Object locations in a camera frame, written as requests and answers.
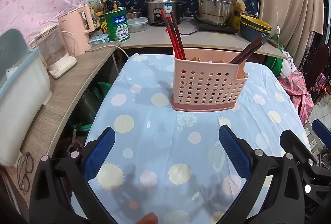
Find pink perforated utensil holder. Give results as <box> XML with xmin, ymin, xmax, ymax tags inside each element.
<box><xmin>171</xmin><ymin>48</ymin><xmax>248</xmax><ymax>112</ymax></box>

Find dark maroon chopstick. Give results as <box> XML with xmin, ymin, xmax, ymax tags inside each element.
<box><xmin>229</xmin><ymin>34</ymin><xmax>265</xmax><ymax>65</ymax></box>

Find gold flower spoon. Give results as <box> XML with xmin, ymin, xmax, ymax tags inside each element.
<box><xmin>192</xmin><ymin>57</ymin><xmax>201</xmax><ymax>62</ymax></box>

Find red chopstick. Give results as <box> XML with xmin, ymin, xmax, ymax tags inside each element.
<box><xmin>161</xmin><ymin>9</ymin><xmax>182</xmax><ymax>59</ymax></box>
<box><xmin>167</xmin><ymin>12</ymin><xmax>186</xmax><ymax>60</ymax></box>

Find left human hand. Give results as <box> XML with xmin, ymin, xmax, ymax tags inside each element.
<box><xmin>136</xmin><ymin>213</ymin><xmax>158</xmax><ymax>224</ymax></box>

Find pink pineapple garment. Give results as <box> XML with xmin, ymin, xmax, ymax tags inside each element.
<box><xmin>278</xmin><ymin>69</ymin><xmax>326</xmax><ymax>126</ymax></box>

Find blue polka dot tablecloth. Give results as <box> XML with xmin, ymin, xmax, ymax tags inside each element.
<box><xmin>87</xmin><ymin>54</ymin><xmax>309</xmax><ymax>223</ymax></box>

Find black eyeglasses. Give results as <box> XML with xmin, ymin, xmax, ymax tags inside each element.
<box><xmin>17</xmin><ymin>152</ymin><xmax>34</xmax><ymax>193</ymax></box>

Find white storage bin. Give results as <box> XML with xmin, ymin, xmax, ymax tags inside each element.
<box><xmin>1</xmin><ymin>28</ymin><xmax>52</xmax><ymax>167</ymax></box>

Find dark blue bowl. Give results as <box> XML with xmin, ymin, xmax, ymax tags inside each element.
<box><xmin>240</xmin><ymin>23</ymin><xmax>270</xmax><ymax>43</ymax></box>

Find white blender base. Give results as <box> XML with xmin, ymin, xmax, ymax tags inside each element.
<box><xmin>28</xmin><ymin>24</ymin><xmax>77</xmax><ymax>79</ymax></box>

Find black induction cooktop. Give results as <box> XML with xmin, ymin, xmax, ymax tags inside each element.
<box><xmin>195</xmin><ymin>18</ymin><xmax>239</xmax><ymax>35</ymax></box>

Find green milk powder tin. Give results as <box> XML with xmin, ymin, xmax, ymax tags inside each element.
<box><xmin>104</xmin><ymin>7</ymin><xmax>130</xmax><ymax>41</ymax></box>

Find clear plastic food container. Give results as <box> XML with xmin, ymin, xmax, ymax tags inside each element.
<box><xmin>127</xmin><ymin>17</ymin><xmax>148</xmax><ymax>34</ymax></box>

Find red chopstick in holder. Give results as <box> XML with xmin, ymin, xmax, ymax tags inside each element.
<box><xmin>167</xmin><ymin>12</ymin><xmax>186</xmax><ymax>60</ymax></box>

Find pink electric kettle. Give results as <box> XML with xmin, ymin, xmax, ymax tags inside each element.
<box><xmin>57</xmin><ymin>4</ymin><xmax>96</xmax><ymax>58</ymax></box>

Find brown chopstick in holder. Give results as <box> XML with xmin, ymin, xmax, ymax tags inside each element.
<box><xmin>170</xmin><ymin>11</ymin><xmax>186</xmax><ymax>60</ymax></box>

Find large steel steamer pot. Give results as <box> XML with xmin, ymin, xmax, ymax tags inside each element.
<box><xmin>196</xmin><ymin>0</ymin><xmax>236</xmax><ymax>26</ymax></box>

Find steel rice cooker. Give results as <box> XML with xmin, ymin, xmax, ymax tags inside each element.
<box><xmin>146</xmin><ymin>0</ymin><xmax>181</xmax><ymax>25</ymax></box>

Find black power cable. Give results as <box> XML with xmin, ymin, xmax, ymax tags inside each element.
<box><xmin>177</xmin><ymin>12</ymin><xmax>201</xmax><ymax>36</ymax></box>

